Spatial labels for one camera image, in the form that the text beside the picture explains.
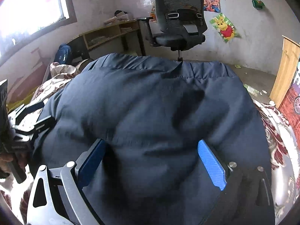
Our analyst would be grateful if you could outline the dark navy padded jacket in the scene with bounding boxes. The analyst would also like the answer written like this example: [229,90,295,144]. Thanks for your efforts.
[30,52,276,225]

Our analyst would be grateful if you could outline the person's left hand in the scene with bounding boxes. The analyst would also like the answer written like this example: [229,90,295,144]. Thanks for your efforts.
[0,152,28,174]

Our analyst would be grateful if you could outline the yellow green bag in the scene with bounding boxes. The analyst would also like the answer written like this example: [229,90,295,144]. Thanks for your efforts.
[7,87,37,113]

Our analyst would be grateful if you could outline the floral white red bedspread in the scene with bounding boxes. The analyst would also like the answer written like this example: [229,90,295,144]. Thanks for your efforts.
[0,61,300,225]

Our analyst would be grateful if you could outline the green wrapper on floor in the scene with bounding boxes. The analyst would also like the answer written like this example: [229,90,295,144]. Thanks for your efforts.
[244,84,259,97]

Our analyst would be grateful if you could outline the blue printed bicycle curtain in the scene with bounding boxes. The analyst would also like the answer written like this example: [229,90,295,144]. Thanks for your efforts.
[280,62,299,139]

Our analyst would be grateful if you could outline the wooden desk with shelf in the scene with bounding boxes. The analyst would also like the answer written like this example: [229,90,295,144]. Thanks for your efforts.
[67,20,146,59]

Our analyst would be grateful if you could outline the clutter pile on desk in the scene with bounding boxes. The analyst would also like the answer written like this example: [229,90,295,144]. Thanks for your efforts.
[104,10,133,25]

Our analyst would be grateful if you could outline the light wooden cabinet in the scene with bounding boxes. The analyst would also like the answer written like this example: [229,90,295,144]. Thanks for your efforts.
[269,36,299,108]

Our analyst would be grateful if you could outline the Winnie the Pooh poster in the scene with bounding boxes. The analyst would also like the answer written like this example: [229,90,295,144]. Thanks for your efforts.
[209,13,240,43]

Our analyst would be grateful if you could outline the black mesh office chair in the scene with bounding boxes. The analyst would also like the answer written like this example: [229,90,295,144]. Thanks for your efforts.
[137,0,207,62]

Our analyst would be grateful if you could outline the anime cartoon poster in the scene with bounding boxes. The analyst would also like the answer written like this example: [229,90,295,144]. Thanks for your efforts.
[204,0,221,13]

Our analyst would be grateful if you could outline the green hanging pouch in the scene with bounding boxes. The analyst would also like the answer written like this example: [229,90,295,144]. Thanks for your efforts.
[252,0,265,10]

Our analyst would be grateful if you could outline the window with brown frame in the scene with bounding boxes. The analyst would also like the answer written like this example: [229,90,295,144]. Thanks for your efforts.
[1,0,77,64]

